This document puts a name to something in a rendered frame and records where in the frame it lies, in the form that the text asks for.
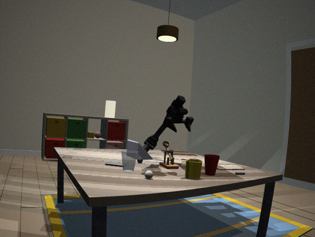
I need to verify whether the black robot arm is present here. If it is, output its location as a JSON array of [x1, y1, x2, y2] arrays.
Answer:
[[143, 95, 188, 152]]

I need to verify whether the dark red cup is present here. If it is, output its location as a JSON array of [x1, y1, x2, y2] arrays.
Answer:
[[204, 155, 220, 176]]

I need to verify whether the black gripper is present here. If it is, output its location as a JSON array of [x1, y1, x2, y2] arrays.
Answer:
[[163, 110, 194, 132]]

